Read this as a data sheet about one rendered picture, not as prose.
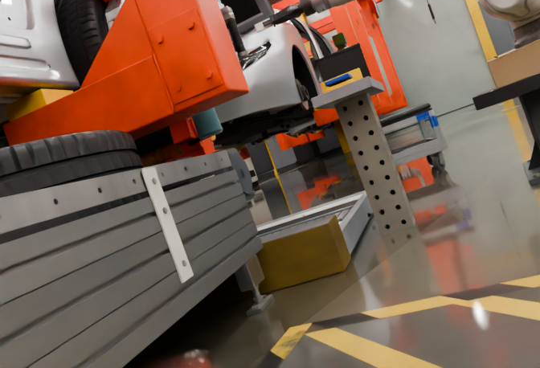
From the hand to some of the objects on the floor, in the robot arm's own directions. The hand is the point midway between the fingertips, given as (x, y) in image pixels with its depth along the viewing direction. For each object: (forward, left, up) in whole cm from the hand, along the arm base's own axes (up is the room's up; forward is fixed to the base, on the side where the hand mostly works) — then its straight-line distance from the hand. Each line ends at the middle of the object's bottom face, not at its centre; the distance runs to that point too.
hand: (263, 25), depth 202 cm
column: (-28, +35, -82) cm, 94 cm away
